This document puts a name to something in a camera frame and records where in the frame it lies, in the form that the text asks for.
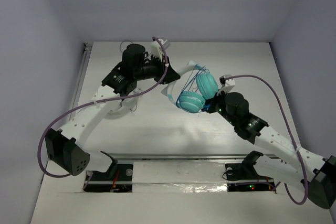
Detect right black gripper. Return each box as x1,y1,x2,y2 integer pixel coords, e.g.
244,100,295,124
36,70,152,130
196,87,237,126

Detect teal cat-ear headphones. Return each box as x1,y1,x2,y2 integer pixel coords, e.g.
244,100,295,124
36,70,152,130
161,61,219,113

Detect blue headphone cable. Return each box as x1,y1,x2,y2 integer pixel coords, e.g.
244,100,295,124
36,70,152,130
175,63,215,113

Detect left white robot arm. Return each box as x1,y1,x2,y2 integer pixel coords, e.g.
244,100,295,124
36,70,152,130
41,38,180,176

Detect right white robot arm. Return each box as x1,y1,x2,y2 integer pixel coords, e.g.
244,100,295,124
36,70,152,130
205,92,335,209

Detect white foil-taped panel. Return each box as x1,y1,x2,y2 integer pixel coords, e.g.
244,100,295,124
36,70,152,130
132,161,227,193

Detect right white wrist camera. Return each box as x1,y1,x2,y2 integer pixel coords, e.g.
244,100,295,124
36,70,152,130
217,74,235,94

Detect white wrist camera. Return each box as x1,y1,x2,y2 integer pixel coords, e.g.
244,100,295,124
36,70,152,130
217,74,235,94
150,39,170,58

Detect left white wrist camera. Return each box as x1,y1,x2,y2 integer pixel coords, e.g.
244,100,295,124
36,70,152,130
150,39,170,58

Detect aluminium rail with bases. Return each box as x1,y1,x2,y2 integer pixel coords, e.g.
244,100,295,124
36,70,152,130
83,157,279,193

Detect left side aluminium rail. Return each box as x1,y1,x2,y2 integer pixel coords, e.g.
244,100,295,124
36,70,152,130
69,42,93,109

